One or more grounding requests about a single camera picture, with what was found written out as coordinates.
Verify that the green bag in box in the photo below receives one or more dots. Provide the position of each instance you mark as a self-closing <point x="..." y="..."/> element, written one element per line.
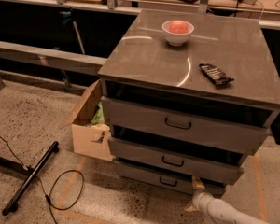
<point x="98" y="117"/>

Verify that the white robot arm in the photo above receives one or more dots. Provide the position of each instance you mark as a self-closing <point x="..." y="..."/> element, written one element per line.
<point x="223" y="211"/>

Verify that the red apple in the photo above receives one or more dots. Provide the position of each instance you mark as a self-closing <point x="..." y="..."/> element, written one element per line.
<point x="178" y="27"/>

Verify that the grey drawer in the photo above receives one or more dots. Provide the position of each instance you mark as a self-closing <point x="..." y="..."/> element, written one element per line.
<point x="176" y="162"/>
<point x="152" y="177"/>
<point x="198" y="130"/>

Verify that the grey top drawer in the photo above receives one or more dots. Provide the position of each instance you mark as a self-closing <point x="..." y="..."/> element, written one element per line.
<point x="198" y="130"/>

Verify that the black stand leg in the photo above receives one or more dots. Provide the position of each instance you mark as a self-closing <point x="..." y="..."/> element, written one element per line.
<point x="12" y="205"/>

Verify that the cardboard box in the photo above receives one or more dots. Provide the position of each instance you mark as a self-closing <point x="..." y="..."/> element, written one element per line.
<point x="89" y="139"/>

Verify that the white bowl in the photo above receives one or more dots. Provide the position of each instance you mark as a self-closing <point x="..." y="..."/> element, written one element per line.
<point x="176" y="39"/>

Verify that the grey middle drawer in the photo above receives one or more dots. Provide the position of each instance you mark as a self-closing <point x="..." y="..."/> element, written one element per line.
<point x="176" y="162"/>

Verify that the grey metal rail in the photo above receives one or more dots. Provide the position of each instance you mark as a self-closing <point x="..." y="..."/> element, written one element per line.
<point x="53" y="58"/>

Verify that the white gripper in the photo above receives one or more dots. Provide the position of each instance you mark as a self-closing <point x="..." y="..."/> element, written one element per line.
<point x="201" y="200"/>

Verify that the grey bottom drawer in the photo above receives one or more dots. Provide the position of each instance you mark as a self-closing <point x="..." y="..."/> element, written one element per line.
<point x="152" y="177"/>

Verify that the grey drawer cabinet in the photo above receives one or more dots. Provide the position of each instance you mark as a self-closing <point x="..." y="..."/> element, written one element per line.
<point x="145" y="69"/>

